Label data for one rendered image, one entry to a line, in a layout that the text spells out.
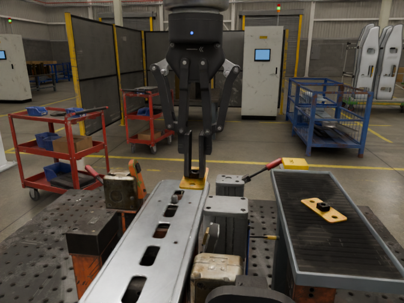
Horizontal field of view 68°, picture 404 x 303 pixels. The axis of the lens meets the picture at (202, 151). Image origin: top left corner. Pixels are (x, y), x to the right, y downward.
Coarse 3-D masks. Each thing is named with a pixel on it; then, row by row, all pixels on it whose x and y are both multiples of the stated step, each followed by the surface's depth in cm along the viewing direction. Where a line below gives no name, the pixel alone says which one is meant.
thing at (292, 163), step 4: (284, 160) 80; (288, 160) 80; (292, 160) 80; (296, 160) 80; (300, 160) 80; (304, 160) 80; (284, 164) 77; (288, 164) 77; (292, 164) 77; (296, 164) 77; (300, 164) 77; (304, 164) 77; (284, 168) 77; (288, 168) 77; (292, 168) 76; (296, 168) 76; (300, 168) 76; (304, 168) 76
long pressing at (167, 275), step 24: (168, 192) 98; (192, 192) 98; (144, 216) 83; (192, 216) 83; (120, 240) 73; (144, 240) 72; (168, 240) 72; (192, 240) 72; (120, 264) 64; (168, 264) 64; (96, 288) 58; (120, 288) 58; (144, 288) 58; (168, 288) 58
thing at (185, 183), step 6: (192, 168) 52; (198, 168) 52; (192, 174) 48; (198, 174) 48; (186, 180) 47; (192, 180) 47; (198, 180) 47; (204, 180) 47; (180, 186) 45; (186, 186) 45; (192, 186) 45; (198, 186) 45
